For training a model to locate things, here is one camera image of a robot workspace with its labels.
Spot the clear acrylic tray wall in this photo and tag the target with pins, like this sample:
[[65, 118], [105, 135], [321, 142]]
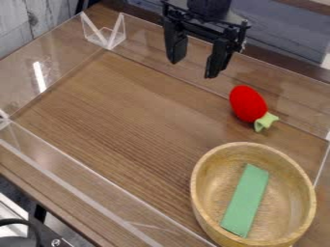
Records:
[[105, 127]]

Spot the black table leg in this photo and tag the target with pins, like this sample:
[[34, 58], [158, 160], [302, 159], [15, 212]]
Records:
[[39, 212]]

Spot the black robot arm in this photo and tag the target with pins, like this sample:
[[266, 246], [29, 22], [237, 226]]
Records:
[[208, 20]]

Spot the red plush strawberry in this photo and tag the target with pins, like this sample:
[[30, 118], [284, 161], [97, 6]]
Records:
[[252, 108]]

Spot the clear acrylic corner bracket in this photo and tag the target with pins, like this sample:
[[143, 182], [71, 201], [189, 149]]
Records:
[[105, 37]]

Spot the brown wooden bowl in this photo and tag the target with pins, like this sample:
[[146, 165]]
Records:
[[288, 207]]

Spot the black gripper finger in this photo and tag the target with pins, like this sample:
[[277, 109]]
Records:
[[176, 41], [220, 58]]

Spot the green rectangular block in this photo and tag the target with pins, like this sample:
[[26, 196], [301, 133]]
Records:
[[244, 205]]

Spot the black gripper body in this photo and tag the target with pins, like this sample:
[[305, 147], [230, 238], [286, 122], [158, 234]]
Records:
[[209, 18]]

